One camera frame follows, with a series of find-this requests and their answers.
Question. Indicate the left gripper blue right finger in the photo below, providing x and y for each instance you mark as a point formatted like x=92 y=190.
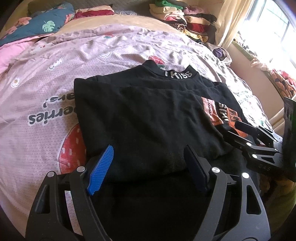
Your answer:
x=199 y=173

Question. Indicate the pink strawberry print duvet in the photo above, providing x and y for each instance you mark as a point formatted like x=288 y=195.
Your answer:
x=37 y=97

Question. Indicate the pile of folded clothes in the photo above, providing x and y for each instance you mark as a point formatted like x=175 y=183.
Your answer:
x=193 y=21

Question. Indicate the cream curtain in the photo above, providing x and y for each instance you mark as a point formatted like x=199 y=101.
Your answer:
x=232 y=13

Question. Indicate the clothes on window sill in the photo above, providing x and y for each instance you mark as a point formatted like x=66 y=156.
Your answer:
x=282 y=81

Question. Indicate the blue floral leaf blanket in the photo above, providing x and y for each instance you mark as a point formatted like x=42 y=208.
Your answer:
x=47 y=22

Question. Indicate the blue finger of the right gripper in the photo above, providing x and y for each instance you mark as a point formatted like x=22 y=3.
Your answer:
x=236 y=140
x=246 y=127

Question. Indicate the black shirt with orange print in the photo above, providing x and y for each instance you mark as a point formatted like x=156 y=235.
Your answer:
x=148 y=115

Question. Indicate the white bag of clothes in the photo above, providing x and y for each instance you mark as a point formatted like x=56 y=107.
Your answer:
x=220 y=53

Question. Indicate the red and cream pillow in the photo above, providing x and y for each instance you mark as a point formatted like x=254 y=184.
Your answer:
x=95 y=11

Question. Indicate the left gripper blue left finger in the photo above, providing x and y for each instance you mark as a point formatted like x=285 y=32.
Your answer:
x=100 y=169

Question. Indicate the window with dark frame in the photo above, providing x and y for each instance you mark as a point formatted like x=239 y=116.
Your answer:
x=269 y=35

